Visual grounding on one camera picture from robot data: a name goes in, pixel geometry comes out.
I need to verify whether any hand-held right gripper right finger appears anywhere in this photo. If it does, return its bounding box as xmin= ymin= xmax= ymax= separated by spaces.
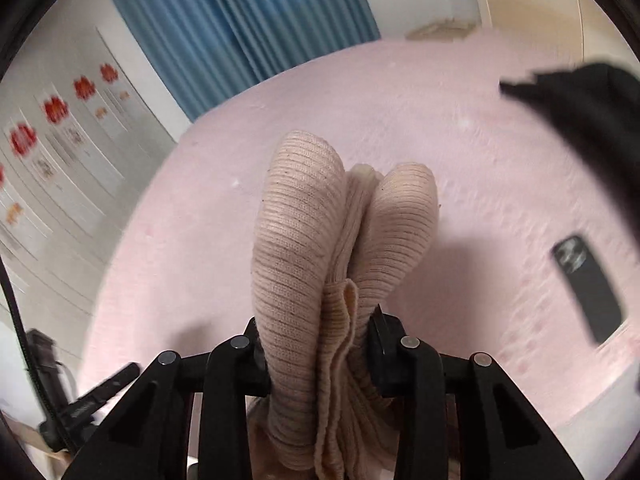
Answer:
xmin=368 ymin=305 xmax=584 ymax=480

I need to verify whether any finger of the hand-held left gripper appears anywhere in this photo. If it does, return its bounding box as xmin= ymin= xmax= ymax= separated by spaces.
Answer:
xmin=69 ymin=362 xmax=142 ymax=412

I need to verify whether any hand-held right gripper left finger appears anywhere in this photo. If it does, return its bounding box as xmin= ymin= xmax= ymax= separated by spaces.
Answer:
xmin=62 ymin=317 xmax=273 ymax=480

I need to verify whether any beige knit sweater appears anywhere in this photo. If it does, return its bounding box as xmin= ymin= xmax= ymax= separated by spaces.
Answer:
xmin=247 ymin=131 xmax=441 ymax=480

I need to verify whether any pink bed sheet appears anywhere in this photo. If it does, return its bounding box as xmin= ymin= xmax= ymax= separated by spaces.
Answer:
xmin=80 ymin=27 xmax=640 ymax=441

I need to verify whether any black phone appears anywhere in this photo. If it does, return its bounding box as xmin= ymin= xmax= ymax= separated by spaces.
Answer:
xmin=552 ymin=234 xmax=626 ymax=346

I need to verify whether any black garment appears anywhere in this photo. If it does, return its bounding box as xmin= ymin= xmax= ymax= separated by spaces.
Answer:
xmin=499 ymin=61 xmax=640 ymax=221

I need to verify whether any beige pillow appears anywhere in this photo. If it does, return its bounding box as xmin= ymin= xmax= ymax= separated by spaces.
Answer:
xmin=406 ymin=19 xmax=476 ymax=41

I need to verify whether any blue curtain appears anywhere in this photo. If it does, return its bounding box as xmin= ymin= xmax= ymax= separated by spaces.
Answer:
xmin=97 ymin=0 xmax=383 ymax=122

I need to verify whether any cream headboard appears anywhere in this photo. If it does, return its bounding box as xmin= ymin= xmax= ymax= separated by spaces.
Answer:
xmin=472 ymin=0 xmax=636 ymax=68

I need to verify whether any black cable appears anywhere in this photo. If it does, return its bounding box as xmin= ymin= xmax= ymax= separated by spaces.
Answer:
xmin=0 ymin=260 xmax=53 ymax=436

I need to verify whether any white wall poster red print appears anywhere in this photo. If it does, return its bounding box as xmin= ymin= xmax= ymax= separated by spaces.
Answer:
xmin=4 ymin=119 xmax=83 ymax=241
xmin=67 ymin=67 xmax=126 ymax=181
xmin=95 ymin=27 xmax=178 ymax=146
xmin=36 ymin=89 xmax=108 ymax=211

